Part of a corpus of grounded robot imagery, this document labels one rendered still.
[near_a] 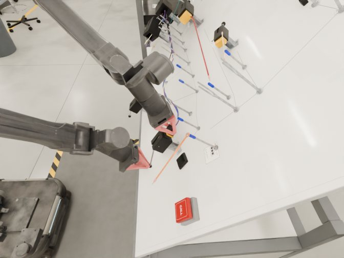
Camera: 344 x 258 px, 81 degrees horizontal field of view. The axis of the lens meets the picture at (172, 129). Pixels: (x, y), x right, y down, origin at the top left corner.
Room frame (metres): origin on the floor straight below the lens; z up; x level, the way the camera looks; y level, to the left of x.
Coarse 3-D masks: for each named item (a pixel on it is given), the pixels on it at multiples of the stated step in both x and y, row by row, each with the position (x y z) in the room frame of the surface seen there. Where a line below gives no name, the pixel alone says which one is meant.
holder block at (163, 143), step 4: (160, 132) 0.40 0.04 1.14; (156, 136) 0.40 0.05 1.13; (160, 136) 0.39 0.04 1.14; (152, 140) 0.40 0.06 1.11; (156, 140) 0.38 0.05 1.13; (160, 140) 0.37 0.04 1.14; (164, 140) 0.38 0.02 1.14; (168, 140) 0.38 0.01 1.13; (172, 140) 0.38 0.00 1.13; (152, 144) 0.38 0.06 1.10; (156, 144) 0.37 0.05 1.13; (160, 144) 0.37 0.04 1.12; (164, 144) 0.37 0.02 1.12; (168, 144) 0.37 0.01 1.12; (156, 148) 0.36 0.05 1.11; (160, 148) 0.37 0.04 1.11; (164, 148) 0.37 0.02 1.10; (160, 152) 0.36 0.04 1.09
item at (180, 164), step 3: (183, 153) 0.36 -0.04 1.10; (180, 156) 0.35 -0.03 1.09; (183, 156) 0.34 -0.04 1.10; (177, 159) 0.34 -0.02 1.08; (180, 159) 0.34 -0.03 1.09; (183, 159) 0.33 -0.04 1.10; (186, 159) 0.33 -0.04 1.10; (177, 162) 0.33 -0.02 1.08; (180, 162) 0.33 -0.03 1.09; (183, 162) 0.32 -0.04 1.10; (186, 162) 0.32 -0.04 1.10; (180, 165) 0.32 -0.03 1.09; (183, 165) 0.32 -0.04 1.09; (180, 168) 0.31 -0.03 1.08
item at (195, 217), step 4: (192, 200) 0.20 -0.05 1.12; (196, 200) 0.20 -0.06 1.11; (192, 204) 0.19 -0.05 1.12; (196, 204) 0.19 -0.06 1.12; (192, 208) 0.18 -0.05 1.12; (196, 208) 0.18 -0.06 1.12; (192, 212) 0.17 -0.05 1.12; (196, 212) 0.17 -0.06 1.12; (192, 216) 0.16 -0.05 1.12; (196, 216) 0.16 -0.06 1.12; (188, 220) 0.15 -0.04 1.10; (192, 220) 0.15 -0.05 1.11; (196, 220) 0.15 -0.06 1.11; (184, 224) 0.15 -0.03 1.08; (188, 224) 0.15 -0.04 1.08
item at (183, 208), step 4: (180, 200) 0.20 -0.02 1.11; (184, 200) 0.19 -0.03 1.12; (188, 200) 0.19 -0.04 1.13; (176, 204) 0.19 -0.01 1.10; (180, 204) 0.19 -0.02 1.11; (184, 204) 0.19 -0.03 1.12; (188, 204) 0.18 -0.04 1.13; (176, 208) 0.18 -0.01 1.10; (180, 208) 0.18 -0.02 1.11; (184, 208) 0.18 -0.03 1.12; (188, 208) 0.17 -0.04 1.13; (176, 212) 0.17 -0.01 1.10; (180, 212) 0.17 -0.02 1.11; (184, 212) 0.17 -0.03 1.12; (188, 212) 0.16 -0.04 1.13; (176, 216) 0.17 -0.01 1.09; (180, 216) 0.16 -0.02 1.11; (184, 216) 0.16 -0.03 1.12; (188, 216) 0.15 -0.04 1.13; (176, 220) 0.16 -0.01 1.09; (180, 220) 0.15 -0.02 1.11; (184, 220) 0.15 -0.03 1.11
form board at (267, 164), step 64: (256, 0) 0.73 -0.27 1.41; (320, 0) 0.51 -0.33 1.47; (192, 64) 0.73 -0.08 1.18; (256, 64) 0.48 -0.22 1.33; (320, 64) 0.35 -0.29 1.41; (192, 128) 0.43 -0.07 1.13; (256, 128) 0.30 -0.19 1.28; (320, 128) 0.23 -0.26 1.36; (192, 192) 0.22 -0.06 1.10; (256, 192) 0.17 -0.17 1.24; (320, 192) 0.13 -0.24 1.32
